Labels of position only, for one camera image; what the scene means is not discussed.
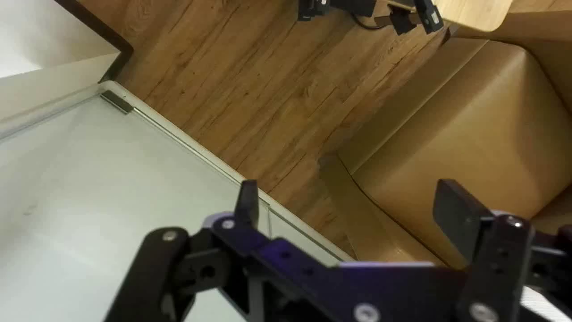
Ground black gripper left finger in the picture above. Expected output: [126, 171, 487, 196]
[106, 176, 337, 322]

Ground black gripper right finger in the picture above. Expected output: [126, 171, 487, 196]
[433, 176, 572, 322]

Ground metal glass hinge clamp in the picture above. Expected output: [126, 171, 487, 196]
[99, 87, 135, 116]

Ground frosted glass shower door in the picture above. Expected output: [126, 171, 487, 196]
[0, 78, 276, 322]

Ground light wooden board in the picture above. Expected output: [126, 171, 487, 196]
[437, 0, 515, 33]

